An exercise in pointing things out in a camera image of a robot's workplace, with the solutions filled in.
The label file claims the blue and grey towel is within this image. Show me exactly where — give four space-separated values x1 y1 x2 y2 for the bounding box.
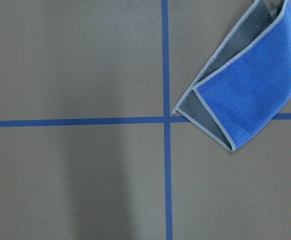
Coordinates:
173 0 291 152

